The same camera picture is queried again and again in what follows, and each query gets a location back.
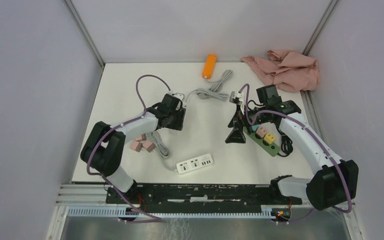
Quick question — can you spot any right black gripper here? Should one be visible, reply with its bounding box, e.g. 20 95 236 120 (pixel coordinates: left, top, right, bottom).
225 103 268 144

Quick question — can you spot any pink plug from orange strip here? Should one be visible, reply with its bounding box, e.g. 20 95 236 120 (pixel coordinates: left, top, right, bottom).
134 134 147 142

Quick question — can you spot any long white power strip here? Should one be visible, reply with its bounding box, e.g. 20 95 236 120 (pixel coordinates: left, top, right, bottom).
176 153 214 175

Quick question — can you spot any orange power strip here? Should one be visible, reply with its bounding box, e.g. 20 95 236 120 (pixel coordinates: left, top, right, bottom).
201 54 217 80

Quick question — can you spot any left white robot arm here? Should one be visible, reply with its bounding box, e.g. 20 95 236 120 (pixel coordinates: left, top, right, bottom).
80 93 186 204

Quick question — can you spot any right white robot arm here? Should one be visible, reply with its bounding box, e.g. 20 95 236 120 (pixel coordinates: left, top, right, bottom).
225 83 359 213

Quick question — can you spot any teal plug on green strip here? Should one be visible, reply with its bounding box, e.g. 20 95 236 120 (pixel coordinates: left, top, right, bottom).
251 124 260 132

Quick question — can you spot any beige plug on green strip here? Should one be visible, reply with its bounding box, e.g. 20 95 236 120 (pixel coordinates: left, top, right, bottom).
255 125 268 139

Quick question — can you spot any yellow plug on green strip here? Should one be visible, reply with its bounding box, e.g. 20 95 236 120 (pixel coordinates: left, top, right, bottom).
263 133 276 145

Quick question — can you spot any dark green power strip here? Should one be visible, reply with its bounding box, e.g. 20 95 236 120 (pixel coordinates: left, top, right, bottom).
248 132 281 157

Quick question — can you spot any pink crumpled cloth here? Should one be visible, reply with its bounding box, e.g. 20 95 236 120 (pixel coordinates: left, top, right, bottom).
241 49 321 93

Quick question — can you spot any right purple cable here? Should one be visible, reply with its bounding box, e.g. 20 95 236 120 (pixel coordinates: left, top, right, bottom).
238 83 354 226

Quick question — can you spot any purple cable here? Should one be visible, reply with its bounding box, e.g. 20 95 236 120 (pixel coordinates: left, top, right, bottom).
238 83 354 226
85 74 173 224

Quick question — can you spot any grey cable of white strip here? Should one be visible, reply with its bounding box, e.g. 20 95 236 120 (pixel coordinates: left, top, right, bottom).
145 130 178 171

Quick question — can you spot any grey cable of small strip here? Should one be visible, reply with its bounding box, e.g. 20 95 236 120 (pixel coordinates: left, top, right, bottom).
182 87 230 109

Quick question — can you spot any black power cable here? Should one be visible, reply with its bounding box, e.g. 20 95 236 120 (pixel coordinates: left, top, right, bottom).
276 127 294 158

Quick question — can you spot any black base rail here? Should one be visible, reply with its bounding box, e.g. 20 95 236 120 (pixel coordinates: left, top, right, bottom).
105 183 303 215

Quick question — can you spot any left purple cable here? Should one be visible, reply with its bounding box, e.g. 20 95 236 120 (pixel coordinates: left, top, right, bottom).
85 74 173 224

